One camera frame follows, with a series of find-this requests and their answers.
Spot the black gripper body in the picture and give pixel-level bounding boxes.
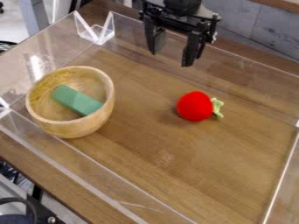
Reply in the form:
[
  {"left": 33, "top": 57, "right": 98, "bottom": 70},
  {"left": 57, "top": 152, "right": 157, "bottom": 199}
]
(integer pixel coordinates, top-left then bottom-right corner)
[{"left": 141, "top": 1, "right": 222, "bottom": 43}]

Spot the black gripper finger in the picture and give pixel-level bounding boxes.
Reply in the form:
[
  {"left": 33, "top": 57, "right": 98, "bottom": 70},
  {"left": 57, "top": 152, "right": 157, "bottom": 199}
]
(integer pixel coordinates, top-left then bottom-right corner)
[
  {"left": 182, "top": 31, "right": 206, "bottom": 67},
  {"left": 145, "top": 15, "right": 166, "bottom": 54}
]

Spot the red plush fruit green stem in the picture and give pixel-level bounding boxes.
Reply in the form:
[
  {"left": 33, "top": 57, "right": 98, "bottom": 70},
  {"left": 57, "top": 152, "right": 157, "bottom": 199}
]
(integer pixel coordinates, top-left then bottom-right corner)
[{"left": 175, "top": 91, "right": 225, "bottom": 122}]

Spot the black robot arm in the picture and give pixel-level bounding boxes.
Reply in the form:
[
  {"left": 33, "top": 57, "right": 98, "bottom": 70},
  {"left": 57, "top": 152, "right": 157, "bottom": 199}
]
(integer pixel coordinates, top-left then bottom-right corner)
[{"left": 139, "top": 0, "right": 221, "bottom": 67}]

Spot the green rectangular block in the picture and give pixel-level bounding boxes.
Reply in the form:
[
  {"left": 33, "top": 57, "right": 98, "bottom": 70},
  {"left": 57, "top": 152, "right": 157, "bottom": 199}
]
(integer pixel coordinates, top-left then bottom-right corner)
[{"left": 51, "top": 84, "right": 103, "bottom": 116}]

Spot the light wooden bowl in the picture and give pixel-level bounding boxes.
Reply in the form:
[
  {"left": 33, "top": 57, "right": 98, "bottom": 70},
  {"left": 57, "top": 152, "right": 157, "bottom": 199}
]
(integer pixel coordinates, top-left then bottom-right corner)
[{"left": 26, "top": 66, "right": 117, "bottom": 138}]

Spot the clear acrylic tray enclosure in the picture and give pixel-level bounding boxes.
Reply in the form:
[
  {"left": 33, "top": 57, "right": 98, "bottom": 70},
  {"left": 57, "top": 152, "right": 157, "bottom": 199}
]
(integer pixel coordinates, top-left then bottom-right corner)
[{"left": 0, "top": 13, "right": 299, "bottom": 224}]

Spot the black cable on floor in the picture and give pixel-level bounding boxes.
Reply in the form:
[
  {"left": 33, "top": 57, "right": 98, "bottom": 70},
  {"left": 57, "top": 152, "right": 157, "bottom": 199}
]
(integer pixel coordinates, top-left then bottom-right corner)
[{"left": 0, "top": 197, "right": 41, "bottom": 224}]

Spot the black table leg bracket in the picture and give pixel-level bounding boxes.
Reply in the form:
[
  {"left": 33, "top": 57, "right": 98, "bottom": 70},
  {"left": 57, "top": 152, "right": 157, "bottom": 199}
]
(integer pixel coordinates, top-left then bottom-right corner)
[{"left": 27, "top": 185, "right": 66, "bottom": 224}]

